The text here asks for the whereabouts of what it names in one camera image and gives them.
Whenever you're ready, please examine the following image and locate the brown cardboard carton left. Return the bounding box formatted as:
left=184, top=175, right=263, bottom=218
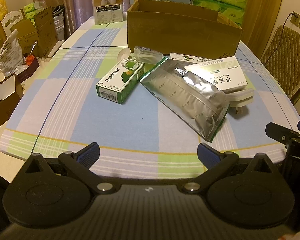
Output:
left=11, top=7, right=58, bottom=59

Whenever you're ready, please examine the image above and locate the green white medicine box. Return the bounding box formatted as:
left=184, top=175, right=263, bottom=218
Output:
left=96, top=59, right=145, bottom=104

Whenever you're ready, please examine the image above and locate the silver foil pouch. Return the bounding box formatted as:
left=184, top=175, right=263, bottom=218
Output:
left=140, top=57, right=230, bottom=142

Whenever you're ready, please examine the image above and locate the white power adapter plug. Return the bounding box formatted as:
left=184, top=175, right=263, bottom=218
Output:
left=227, top=88, right=254, bottom=114

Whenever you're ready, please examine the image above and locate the white cutout card box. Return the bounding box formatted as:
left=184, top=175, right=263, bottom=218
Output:
left=0, top=9, right=25, bottom=37

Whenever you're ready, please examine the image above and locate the white plastic spoon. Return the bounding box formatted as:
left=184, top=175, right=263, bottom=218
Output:
left=117, top=48, right=131, bottom=62

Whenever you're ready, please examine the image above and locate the quilted brown chair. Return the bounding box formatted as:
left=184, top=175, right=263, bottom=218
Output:
left=261, top=25, right=300, bottom=104

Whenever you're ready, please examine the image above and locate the clear plastic wire holder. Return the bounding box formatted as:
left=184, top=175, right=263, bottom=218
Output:
left=133, top=46, right=163, bottom=64

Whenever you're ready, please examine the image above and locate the white humidifier product box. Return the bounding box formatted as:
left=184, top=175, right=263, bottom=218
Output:
left=92, top=0, right=123, bottom=25

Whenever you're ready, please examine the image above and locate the crumpled white plastic bag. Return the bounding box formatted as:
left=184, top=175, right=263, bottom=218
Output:
left=0, top=29, right=24, bottom=77

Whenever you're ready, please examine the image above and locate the white ointment box with bird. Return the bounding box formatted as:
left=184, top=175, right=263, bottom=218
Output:
left=170, top=53, right=211, bottom=63

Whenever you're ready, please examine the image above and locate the large cardboard sorting box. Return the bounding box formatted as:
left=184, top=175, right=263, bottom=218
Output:
left=127, top=0, right=242, bottom=60

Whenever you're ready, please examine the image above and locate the checked tablecloth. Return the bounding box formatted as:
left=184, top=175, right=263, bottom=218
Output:
left=0, top=19, right=300, bottom=179

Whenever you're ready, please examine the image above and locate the white blue tablet box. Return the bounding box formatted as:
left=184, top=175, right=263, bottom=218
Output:
left=185, top=56, right=248, bottom=93

